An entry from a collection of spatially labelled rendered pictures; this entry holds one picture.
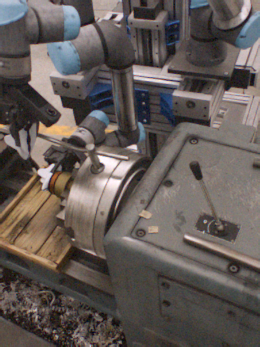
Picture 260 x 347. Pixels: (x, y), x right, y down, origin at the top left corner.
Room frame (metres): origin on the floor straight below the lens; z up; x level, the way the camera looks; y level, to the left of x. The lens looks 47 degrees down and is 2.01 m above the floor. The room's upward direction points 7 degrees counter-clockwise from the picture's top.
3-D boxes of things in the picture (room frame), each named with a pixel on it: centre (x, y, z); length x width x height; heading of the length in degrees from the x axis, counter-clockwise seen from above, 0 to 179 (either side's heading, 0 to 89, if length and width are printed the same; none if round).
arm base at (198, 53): (1.33, -0.33, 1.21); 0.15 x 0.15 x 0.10
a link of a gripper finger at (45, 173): (0.89, 0.26, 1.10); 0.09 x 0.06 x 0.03; 146
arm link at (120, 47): (1.15, -0.02, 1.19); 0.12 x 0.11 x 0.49; 19
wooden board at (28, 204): (0.91, 0.29, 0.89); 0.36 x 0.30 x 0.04; 147
